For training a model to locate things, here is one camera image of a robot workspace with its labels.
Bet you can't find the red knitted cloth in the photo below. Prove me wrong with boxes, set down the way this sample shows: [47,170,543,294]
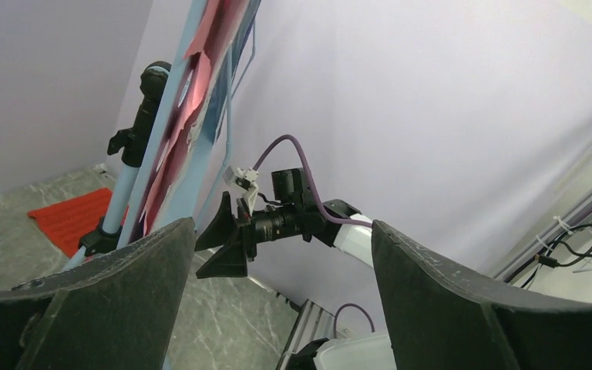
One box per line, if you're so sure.
[27,187,113,258]

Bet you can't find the light blue music stand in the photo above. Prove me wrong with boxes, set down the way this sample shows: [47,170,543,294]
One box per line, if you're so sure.
[67,1,260,268]

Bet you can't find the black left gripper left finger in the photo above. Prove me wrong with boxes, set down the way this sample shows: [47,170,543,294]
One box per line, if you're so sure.
[0,218,195,369]

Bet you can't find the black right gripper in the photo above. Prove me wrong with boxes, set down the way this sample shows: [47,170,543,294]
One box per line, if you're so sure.
[195,191,266,279]

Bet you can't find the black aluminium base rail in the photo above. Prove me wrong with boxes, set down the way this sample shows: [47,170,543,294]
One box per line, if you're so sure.
[276,300,334,370]

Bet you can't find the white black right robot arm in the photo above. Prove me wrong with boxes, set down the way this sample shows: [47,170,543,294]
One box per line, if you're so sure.
[195,167,396,369]

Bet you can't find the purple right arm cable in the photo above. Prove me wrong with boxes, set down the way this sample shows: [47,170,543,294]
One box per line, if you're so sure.
[252,133,376,335]

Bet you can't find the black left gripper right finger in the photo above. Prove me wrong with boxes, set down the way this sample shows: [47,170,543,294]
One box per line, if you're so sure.
[372,220,592,369]

